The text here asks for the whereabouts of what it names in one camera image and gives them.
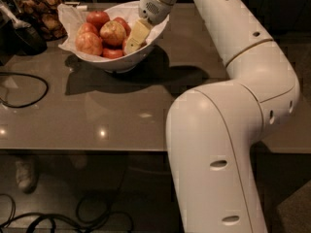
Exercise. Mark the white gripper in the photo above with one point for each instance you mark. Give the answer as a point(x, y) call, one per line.
point(150, 9)

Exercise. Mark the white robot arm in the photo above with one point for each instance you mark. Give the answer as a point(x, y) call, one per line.
point(211, 128)

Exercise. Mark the center yellow-red apple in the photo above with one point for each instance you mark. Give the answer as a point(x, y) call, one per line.
point(112, 33)

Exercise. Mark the yellow-red apple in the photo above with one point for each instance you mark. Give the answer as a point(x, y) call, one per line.
point(89, 43)
point(112, 33)

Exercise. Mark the white ceramic bowl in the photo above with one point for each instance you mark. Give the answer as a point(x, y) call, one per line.
point(119, 65)

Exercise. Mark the bottom small red apple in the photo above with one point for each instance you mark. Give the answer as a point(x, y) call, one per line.
point(112, 54)

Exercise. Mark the front left yellow-red apple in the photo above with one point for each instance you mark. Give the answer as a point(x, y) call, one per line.
point(89, 43)

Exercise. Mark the white paper bowl liner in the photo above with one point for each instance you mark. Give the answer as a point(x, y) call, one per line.
point(72, 19)

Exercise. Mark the glass jar of snacks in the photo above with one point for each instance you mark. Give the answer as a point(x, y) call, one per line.
point(44, 14)

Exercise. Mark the white shoe under table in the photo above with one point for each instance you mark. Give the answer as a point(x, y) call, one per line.
point(26, 174)

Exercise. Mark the black appliance with white handle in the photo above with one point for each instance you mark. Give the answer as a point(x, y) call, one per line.
point(30, 40)

